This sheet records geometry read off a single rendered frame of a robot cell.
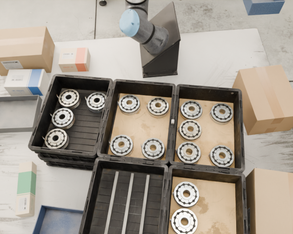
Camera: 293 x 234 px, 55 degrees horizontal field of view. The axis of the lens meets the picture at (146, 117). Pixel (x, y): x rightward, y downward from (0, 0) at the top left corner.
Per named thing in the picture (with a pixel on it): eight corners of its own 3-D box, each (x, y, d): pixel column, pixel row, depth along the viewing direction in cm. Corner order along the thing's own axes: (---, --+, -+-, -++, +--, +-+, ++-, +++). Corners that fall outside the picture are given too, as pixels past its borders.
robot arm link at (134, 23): (136, 47, 145) (116, 35, 136) (137, 26, 150) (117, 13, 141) (153, 37, 137) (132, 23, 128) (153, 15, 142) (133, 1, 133)
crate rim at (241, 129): (176, 86, 134) (176, 83, 132) (240, 91, 131) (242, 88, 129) (168, 166, 115) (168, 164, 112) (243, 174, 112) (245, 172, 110)
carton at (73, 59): (62, 72, 167) (58, 64, 160) (64, 56, 173) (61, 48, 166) (89, 71, 166) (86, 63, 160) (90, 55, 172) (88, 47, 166)
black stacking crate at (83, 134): (61, 87, 148) (54, 74, 138) (116, 92, 145) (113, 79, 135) (37, 158, 129) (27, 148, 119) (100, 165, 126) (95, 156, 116)
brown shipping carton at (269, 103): (289, 130, 143) (304, 114, 129) (247, 135, 142) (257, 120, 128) (270, 82, 157) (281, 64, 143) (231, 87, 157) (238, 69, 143)
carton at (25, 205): (24, 167, 139) (19, 163, 133) (36, 165, 139) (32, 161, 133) (20, 217, 127) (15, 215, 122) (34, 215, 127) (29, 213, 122)
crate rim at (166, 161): (114, 81, 136) (113, 78, 134) (176, 86, 134) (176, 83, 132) (96, 158, 117) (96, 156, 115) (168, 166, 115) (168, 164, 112)
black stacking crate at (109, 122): (117, 92, 145) (114, 79, 135) (174, 97, 142) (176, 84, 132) (101, 165, 126) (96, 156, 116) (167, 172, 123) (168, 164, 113)
